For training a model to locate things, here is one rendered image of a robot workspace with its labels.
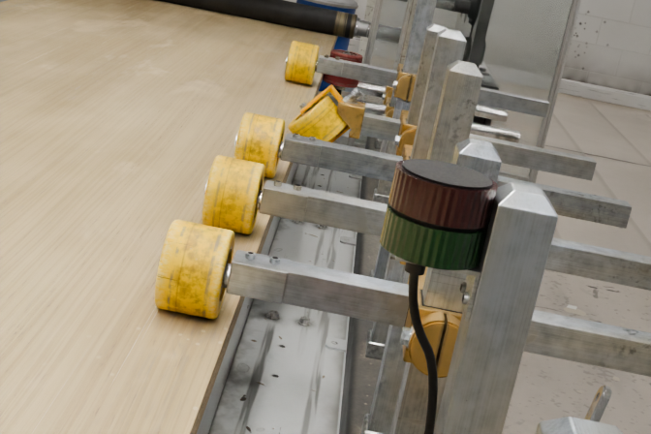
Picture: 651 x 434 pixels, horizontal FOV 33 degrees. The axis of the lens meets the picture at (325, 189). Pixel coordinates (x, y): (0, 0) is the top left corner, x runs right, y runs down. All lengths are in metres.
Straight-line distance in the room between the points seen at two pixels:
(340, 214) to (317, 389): 0.41
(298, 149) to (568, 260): 0.40
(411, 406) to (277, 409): 0.54
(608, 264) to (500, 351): 0.58
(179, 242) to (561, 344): 0.34
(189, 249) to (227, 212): 0.24
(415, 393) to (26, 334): 0.32
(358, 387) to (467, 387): 0.72
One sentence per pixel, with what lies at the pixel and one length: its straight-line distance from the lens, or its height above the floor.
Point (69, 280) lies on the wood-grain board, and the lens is 1.02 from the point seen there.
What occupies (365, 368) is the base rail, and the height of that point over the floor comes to 0.70.
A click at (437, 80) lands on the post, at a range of 1.37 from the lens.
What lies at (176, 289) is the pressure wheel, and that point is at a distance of 0.94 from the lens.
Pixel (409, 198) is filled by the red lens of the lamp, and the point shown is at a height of 1.13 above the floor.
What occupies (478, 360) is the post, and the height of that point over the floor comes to 1.04.
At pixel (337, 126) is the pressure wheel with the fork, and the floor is 0.94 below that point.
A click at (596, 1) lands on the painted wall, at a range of 9.42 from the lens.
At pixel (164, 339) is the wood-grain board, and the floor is 0.90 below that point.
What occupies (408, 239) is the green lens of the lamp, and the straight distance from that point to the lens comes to 0.62.
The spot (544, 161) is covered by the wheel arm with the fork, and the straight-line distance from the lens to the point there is 1.70.
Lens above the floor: 1.28
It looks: 15 degrees down
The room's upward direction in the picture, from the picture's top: 11 degrees clockwise
